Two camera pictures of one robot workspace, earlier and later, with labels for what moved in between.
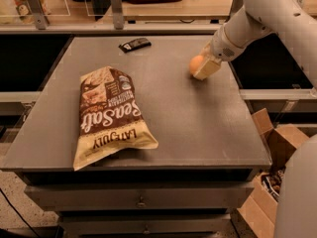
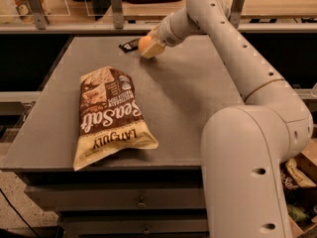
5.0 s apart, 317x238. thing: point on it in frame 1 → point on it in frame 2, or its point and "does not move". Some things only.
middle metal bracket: x=117 y=10 does not move
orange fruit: x=195 y=62 → x=143 y=42
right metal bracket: x=238 y=0 does not move
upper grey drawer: x=143 y=195 does not move
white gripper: x=222 y=48 → x=165 y=35
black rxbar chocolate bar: x=135 y=44 does not move
